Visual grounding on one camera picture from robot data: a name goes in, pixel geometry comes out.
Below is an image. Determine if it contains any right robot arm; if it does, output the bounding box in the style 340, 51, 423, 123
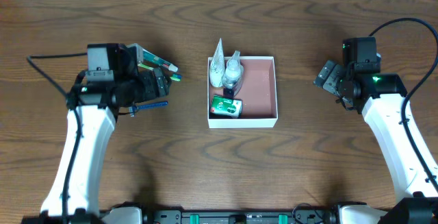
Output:
314, 55, 437, 223

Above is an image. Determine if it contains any green white toothbrush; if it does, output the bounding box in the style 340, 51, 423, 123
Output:
138, 63, 182, 82

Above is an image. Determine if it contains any green soap box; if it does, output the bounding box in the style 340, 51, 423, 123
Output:
209, 95, 243, 119

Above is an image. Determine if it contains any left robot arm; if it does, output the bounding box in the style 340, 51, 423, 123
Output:
22, 43, 171, 223

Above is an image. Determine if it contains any clear spray bottle blue liquid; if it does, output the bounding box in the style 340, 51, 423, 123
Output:
222, 51, 244, 99

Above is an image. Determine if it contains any black left cable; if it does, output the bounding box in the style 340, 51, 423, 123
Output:
26, 52, 88, 224

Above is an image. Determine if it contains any white cardboard box pink inside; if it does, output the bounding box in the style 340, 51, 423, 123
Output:
207, 56, 279, 129

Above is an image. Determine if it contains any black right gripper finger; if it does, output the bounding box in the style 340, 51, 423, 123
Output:
313, 60, 337, 88
323, 64, 346, 97

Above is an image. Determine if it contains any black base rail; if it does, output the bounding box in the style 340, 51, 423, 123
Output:
100, 201, 386, 224

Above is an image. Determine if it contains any white shampoo tube leaf print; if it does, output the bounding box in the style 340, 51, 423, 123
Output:
209, 39, 225, 88

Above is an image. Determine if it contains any blue disposable razor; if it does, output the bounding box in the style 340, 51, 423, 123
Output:
128, 101, 168, 117

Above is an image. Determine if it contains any green toothpaste tube white cap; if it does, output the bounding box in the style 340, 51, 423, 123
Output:
136, 45, 179, 73

